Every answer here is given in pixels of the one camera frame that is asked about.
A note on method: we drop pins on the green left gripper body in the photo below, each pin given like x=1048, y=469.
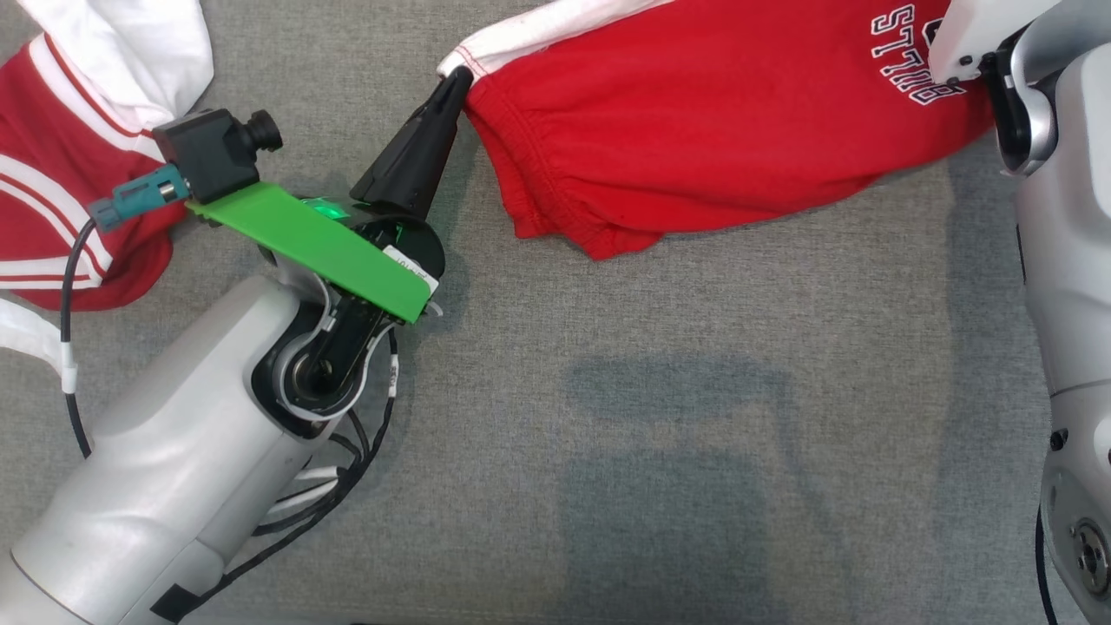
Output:
x=321, y=247

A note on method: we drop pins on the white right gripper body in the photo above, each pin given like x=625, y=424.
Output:
x=981, y=26

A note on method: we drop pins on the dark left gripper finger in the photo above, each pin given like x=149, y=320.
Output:
x=438, y=161
x=404, y=156

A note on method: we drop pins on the red shorts with black lettering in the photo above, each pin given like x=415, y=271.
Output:
x=694, y=130

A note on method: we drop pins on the red shorts with striped trim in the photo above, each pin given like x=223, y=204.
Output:
x=69, y=104

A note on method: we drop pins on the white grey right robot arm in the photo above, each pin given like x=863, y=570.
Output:
x=1076, y=260

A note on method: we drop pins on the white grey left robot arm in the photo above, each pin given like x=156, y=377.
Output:
x=174, y=451

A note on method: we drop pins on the white tape flag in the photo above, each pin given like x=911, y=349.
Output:
x=30, y=334

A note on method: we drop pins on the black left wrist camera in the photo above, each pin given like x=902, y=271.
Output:
x=208, y=152

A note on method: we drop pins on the teal left camera connector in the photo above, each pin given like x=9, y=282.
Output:
x=139, y=198

